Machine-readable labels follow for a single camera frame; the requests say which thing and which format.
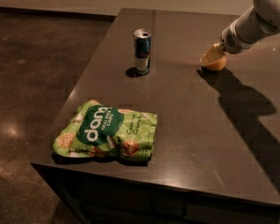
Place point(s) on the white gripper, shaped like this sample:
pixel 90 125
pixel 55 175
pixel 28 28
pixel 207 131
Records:
pixel 230 43

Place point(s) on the orange fruit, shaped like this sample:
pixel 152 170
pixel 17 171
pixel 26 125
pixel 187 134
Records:
pixel 217 65

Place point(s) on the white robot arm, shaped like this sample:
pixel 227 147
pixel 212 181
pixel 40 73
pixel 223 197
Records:
pixel 258 22

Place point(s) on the green rice chip bag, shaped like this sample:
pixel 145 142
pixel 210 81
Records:
pixel 102 131

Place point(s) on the blue silver drink can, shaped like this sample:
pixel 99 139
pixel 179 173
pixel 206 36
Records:
pixel 141 50

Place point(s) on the dark cabinet drawer front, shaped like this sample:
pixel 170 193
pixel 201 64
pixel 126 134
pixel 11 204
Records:
pixel 98 200

